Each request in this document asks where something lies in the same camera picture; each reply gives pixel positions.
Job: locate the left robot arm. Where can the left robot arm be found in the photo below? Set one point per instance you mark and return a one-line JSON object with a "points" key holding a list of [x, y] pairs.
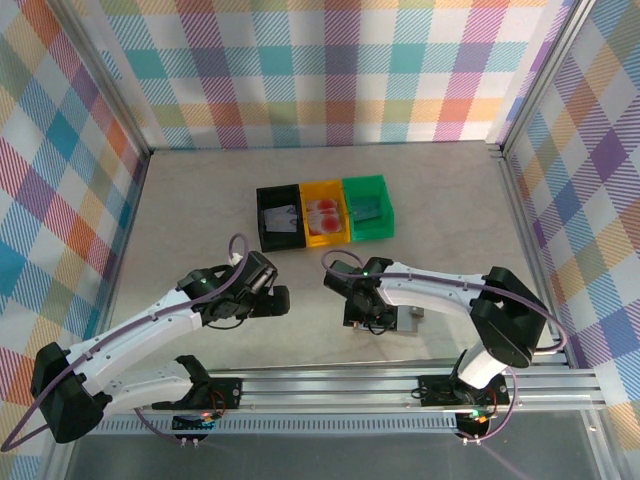
{"points": [[125, 335]]}

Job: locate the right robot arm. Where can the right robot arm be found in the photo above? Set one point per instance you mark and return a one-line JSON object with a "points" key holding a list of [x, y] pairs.
{"points": [[425, 295]]}

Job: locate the teal plastic card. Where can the teal plastic card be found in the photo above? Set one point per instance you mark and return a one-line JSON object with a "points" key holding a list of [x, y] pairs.
{"points": [[367, 209]]}

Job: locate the green plastic bin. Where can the green plastic bin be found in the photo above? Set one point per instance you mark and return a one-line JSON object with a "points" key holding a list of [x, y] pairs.
{"points": [[372, 231]]}

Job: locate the yellow plastic bin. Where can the yellow plastic bin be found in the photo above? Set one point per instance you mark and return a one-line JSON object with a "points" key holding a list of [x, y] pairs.
{"points": [[327, 239]]}

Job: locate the black plastic bin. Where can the black plastic bin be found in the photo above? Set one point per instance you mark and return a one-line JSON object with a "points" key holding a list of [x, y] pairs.
{"points": [[280, 242]]}

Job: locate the grey metal shelf plate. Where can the grey metal shelf plate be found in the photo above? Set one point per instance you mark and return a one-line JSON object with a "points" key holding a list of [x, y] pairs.
{"points": [[325, 455]]}

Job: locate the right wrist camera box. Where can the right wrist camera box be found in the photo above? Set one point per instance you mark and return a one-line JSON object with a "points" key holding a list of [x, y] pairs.
{"points": [[340, 277]]}

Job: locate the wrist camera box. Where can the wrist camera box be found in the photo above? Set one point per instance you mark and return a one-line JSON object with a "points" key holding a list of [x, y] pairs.
{"points": [[340, 277], [260, 272]]}

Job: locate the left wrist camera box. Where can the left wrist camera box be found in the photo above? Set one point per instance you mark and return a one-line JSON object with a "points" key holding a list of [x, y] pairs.
{"points": [[260, 272]]}

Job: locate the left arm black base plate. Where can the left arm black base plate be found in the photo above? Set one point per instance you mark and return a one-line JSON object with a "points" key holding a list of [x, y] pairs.
{"points": [[227, 392]]}

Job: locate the aluminium mounting rail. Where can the aluminium mounting rail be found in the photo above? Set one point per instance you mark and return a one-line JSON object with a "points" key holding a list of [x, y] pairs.
{"points": [[325, 390]]}

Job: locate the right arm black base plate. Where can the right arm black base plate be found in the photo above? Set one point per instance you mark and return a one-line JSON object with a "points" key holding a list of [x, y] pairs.
{"points": [[435, 390]]}

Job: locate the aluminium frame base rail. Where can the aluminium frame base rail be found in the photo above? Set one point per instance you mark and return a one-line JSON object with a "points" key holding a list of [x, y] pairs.
{"points": [[527, 240], [137, 200]]}

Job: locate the aluminium frame corner post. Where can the aluminium frame corner post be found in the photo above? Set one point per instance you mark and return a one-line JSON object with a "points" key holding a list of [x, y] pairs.
{"points": [[542, 75], [102, 75]]}

